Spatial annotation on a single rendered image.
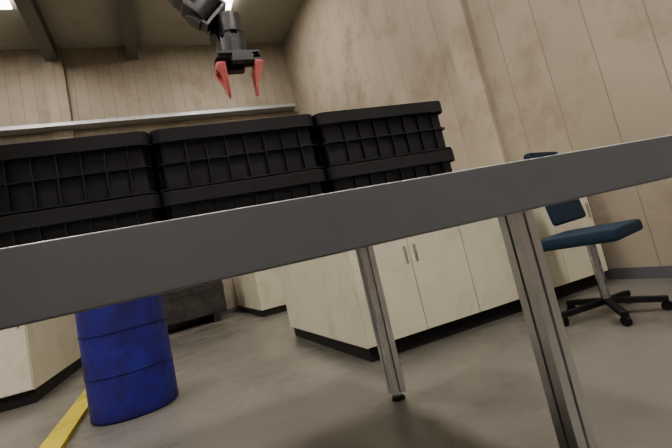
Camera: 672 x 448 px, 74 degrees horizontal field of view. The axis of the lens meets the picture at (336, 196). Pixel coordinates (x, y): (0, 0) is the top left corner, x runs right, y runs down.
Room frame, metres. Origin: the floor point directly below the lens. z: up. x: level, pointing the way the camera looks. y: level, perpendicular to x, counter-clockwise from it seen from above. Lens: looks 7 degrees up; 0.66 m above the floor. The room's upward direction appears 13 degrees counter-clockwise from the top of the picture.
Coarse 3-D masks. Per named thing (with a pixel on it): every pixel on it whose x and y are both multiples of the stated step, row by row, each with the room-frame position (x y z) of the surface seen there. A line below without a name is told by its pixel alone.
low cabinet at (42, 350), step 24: (0, 336) 3.62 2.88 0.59; (24, 336) 3.67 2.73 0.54; (48, 336) 4.23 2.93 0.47; (72, 336) 5.08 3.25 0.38; (0, 360) 3.61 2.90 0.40; (24, 360) 3.66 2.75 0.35; (48, 360) 4.14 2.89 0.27; (72, 360) 4.94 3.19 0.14; (0, 384) 3.60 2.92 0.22; (24, 384) 3.66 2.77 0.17; (48, 384) 4.08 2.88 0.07; (0, 408) 3.65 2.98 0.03
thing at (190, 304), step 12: (192, 288) 6.93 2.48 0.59; (204, 288) 7.02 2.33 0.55; (216, 288) 7.12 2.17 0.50; (168, 300) 6.72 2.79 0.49; (180, 300) 6.81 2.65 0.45; (192, 300) 6.91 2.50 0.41; (204, 300) 7.01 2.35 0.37; (216, 300) 7.11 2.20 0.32; (168, 312) 6.71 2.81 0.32; (180, 312) 6.80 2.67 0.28; (192, 312) 6.89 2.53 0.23; (204, 312) 6.99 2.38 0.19; (216, 312) 7.09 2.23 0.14; (168, 324) 6.69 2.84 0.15
